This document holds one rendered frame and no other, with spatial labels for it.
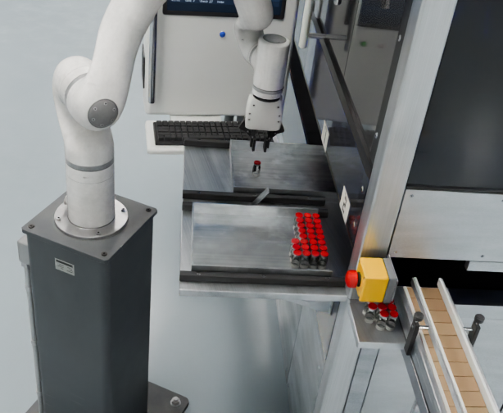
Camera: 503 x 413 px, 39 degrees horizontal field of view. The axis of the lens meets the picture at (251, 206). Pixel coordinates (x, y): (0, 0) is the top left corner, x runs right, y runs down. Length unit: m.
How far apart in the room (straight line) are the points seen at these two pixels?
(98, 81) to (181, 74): 0.86
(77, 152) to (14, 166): 2.02
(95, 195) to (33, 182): 1.83
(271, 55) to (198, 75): 0.64
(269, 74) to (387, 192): 0.53
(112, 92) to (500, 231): 0.92
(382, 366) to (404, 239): 0.42
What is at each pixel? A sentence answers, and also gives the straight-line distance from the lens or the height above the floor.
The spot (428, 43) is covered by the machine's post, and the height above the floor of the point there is 1.53.
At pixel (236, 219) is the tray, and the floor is 0.88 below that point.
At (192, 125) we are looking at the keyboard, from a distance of 2.43.
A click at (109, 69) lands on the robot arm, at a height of 1.31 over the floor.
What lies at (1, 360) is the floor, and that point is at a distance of 2.74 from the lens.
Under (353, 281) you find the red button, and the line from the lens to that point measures 1.57.
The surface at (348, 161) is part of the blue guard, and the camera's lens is 1.76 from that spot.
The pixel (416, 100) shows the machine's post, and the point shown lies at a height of 1.41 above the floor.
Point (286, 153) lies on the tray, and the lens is 2.21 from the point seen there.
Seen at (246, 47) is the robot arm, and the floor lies 1.25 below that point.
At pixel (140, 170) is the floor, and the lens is 3.69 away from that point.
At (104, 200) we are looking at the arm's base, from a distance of 1.81.
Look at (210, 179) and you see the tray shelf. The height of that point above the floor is 0.88.
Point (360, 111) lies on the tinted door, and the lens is 1.72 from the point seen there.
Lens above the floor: 2.00
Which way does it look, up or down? 35 degrees down
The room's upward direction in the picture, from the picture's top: 7 degrees clockwise
